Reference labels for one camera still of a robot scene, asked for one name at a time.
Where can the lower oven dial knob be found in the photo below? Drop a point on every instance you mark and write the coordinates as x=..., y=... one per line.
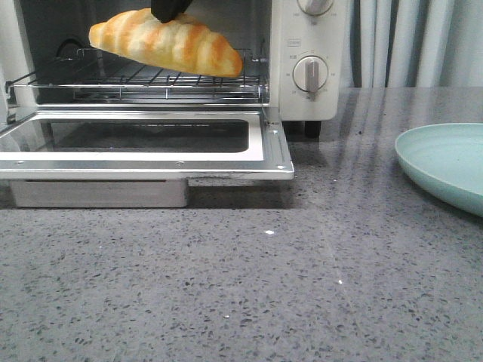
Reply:
x=310, y=74

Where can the oven dial knob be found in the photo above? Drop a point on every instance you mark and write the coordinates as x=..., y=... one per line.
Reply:
x=310, y=74
x=315, y=8

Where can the light green round plate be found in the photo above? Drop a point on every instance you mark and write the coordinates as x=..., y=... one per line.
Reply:
x=445, y=160

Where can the grey pleated curtain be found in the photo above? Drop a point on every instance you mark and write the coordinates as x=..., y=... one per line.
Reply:
x=413, y=44

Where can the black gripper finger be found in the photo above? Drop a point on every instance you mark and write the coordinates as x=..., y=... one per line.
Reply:
x=167, y=10

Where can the upper oven dial knob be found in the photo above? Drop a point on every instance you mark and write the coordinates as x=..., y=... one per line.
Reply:
x=315, y=8

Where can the silver oven door handle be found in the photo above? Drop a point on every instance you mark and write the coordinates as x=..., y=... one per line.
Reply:
x=99, y=194

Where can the glass oven door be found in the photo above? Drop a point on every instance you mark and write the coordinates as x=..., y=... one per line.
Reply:
x=144, y=144

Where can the white Toshiba toaster oven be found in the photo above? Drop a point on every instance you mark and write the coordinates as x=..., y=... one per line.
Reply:
x=276, y=33

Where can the striped golden bread loaf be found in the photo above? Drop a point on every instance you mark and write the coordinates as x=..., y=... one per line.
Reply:
x=183, y=44

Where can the metal wire oven rack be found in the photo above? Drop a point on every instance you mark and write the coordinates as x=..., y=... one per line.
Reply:
x=93, y=76

